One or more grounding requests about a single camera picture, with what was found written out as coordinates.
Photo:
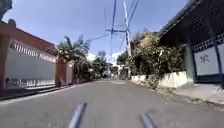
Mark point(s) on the row of trees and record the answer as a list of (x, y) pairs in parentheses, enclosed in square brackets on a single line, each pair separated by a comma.
[(83, 60)]

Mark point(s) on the utility pole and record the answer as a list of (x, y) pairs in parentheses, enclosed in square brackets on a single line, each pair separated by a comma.
[(127, 36)]

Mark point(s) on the grey asphalt road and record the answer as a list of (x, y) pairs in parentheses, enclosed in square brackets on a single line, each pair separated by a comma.
[(110, 103)]

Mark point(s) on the overgrown bush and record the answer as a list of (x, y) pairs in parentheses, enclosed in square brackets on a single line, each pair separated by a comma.
[(153, 56)]

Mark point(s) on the robot's own part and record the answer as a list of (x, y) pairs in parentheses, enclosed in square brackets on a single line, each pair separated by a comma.
[(147, 120), (76, 116)]

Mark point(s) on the dark building with white panels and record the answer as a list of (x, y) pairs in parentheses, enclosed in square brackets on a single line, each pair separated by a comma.
[(203, 46)]

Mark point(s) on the grey concrete pavement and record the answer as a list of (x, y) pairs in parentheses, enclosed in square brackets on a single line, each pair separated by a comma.
[(203, 92)]

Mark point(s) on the low white wall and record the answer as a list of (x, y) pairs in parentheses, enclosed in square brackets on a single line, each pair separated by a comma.
[(166, 80)]

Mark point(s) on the red wall with white gate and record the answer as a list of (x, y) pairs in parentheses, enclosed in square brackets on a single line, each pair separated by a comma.
[(30, 63)]

